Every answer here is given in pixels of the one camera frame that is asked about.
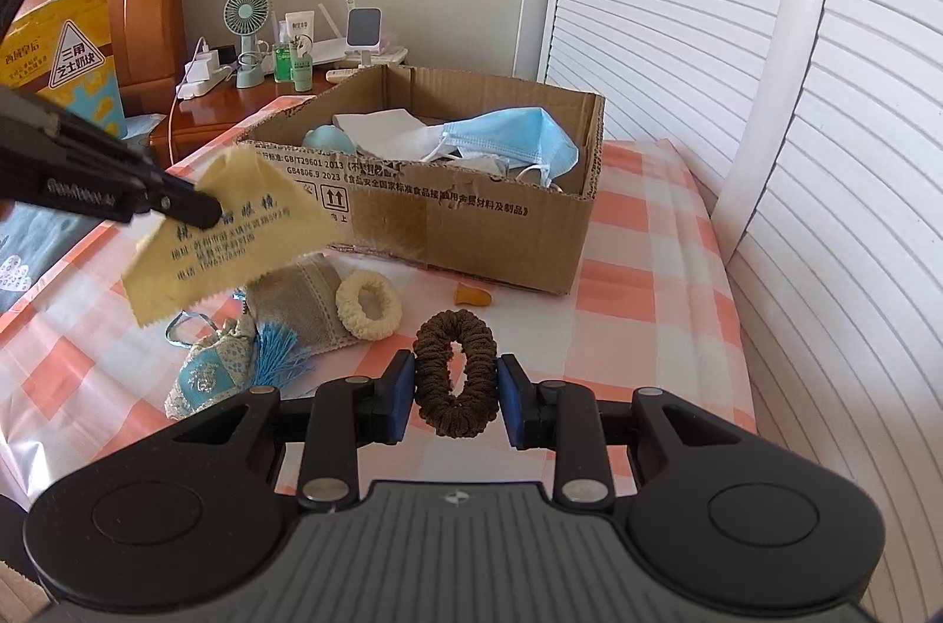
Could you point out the brown cardboard box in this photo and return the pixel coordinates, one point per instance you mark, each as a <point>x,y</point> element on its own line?
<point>479,240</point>

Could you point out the white louvered closet door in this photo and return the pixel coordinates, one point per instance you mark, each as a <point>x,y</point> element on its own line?
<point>663,4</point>
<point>869,225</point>

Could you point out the small orange rubber cap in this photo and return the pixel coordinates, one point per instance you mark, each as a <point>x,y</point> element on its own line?
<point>471,297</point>

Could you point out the blue bedding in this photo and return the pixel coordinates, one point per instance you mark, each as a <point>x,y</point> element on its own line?
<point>37,240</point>

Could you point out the green desk fan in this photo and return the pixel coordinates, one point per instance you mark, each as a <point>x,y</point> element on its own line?
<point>247,15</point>

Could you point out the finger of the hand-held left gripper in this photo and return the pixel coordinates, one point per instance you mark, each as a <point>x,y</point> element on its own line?
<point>184,207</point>

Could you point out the orange white checked tablecloth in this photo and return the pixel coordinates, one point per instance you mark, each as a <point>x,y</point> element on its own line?
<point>648,299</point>

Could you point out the grey lace pouch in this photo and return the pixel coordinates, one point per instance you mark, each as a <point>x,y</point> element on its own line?
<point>295,299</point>

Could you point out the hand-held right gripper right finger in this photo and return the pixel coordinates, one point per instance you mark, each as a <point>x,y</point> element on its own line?
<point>512,402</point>

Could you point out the brown scrunchie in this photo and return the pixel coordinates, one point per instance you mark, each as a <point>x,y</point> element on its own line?
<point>431,387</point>

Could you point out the white cloth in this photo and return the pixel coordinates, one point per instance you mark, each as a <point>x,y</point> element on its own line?
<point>383,133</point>

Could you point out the white remote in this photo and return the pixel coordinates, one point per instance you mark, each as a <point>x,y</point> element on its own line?
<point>346,74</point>

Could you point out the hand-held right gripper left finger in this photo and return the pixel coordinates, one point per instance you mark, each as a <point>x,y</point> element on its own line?
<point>399,398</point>

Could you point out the white tube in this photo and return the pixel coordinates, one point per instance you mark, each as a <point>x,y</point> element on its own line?
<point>300,28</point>

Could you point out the cream scrunchie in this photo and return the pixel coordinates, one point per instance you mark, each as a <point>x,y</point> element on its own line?
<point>350,306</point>

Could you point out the white power strip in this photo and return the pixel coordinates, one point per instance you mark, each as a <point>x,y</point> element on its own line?
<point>199,85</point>

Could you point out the green white bottle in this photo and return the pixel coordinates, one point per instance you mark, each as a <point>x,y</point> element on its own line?
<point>302,70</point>

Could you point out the yellow cleaning cloth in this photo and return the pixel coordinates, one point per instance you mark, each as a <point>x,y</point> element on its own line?
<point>243,254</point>

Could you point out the black charger plug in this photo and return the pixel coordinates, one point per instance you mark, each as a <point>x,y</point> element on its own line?
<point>225,56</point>

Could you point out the small mirror on stand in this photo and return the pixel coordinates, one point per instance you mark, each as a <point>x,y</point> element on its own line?
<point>365,26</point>

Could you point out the wooden nightstand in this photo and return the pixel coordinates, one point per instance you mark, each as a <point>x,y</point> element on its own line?
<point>221,107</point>

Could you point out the embroidered sachet with tassel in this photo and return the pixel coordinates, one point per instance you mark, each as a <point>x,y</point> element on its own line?
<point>214,372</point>

